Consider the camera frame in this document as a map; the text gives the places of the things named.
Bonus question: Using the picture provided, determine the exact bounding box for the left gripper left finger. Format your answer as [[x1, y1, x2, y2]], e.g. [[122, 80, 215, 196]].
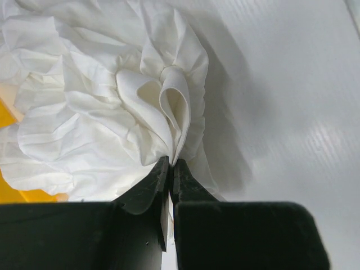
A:
[[1, 157, 169, 269]]

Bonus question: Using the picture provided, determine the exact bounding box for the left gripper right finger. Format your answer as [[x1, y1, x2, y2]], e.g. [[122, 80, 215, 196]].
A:
[[170, 160, 330, 269]]

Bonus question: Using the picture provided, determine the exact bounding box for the white skirt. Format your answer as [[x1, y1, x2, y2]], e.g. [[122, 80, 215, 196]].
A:
[[1, 1, 217, 201]]

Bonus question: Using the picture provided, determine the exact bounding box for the yellow plastic tray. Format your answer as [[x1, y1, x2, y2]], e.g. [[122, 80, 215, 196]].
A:
[[1, 100, 68, 204]]

